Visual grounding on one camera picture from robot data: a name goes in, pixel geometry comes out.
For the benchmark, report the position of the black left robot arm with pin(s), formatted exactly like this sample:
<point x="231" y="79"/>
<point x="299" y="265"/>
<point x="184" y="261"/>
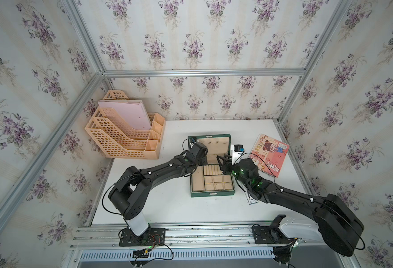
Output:
<point x="130" y="193"/>

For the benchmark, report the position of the green jewelry box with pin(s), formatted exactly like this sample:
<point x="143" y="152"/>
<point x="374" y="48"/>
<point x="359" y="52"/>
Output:
<point x="208" y="180"/>

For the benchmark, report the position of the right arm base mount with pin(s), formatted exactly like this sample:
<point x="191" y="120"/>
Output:
<point x="269" y="235"/>

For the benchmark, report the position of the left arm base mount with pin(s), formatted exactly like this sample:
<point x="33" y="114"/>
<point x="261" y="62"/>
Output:
<point x="151" y="237"/>

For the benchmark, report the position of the pink folder in organizer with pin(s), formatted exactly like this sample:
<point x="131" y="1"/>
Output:
<point x="131" y="111"/>

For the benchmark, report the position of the boxed pen pack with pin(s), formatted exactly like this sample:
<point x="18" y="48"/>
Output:
<point x="250" y="199"/>

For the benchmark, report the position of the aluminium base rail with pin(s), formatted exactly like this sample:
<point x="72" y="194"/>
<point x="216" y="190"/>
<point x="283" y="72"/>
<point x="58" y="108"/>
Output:
<point x="177" y="235"/>

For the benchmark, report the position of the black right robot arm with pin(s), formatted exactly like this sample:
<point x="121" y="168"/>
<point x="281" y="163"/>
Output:
<point x="339" y="227"/>

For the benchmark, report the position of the pink cartoon notebook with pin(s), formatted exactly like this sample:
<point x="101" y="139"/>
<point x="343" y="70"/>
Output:
<point x="269" y="155"/>

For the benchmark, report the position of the small circuit board with wires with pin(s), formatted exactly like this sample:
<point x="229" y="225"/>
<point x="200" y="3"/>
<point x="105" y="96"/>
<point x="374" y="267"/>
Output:
<point x="141" y="254"/>

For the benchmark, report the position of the peach plastic file organizer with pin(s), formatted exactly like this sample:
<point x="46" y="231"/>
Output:
<point x="117" y="139"/>

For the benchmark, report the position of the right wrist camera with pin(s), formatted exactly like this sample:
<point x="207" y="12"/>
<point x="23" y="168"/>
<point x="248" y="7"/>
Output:
<point x="236" y="152"/>

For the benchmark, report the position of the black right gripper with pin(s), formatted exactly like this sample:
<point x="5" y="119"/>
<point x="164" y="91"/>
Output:
<point x="226" y="164"/>

